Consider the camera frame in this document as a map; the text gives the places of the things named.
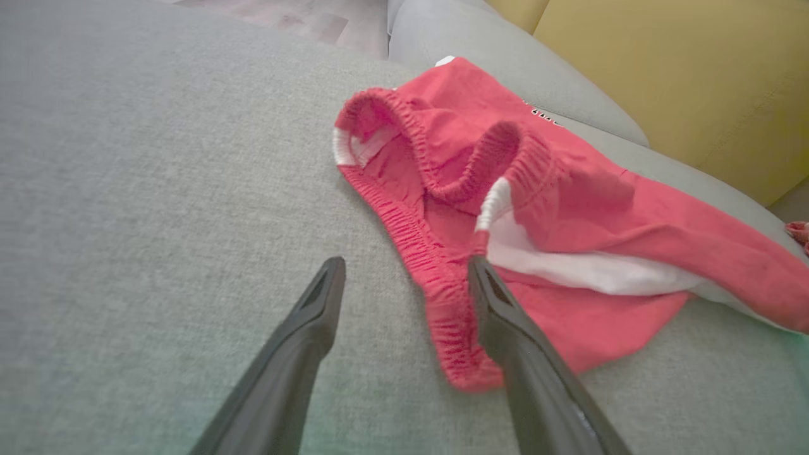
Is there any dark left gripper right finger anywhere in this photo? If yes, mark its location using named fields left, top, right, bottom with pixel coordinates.
left=468, top=255, right=633, bottom=455

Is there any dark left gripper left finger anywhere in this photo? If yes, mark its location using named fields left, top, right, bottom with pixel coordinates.
left=190, top=256, right=347, bottom=455

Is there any red shorts white stripe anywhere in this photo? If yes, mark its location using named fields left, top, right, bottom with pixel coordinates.
left=333, top=56, right=809, bottom=392

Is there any red white basketball jersey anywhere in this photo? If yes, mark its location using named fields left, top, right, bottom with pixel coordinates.
left=786, top=221, right=809, bottom=255

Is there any grey sofa seat cushion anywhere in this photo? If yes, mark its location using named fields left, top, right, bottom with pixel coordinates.
left=0, top=0, right=809, bottom=455

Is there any yellow sofa backrest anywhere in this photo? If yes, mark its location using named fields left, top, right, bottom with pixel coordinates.
left=485, top=0, right=809, bottom=207

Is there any small grey sofa cushion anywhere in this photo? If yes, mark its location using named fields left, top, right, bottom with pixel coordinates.
left=387, top=0, right=650, bottom=147

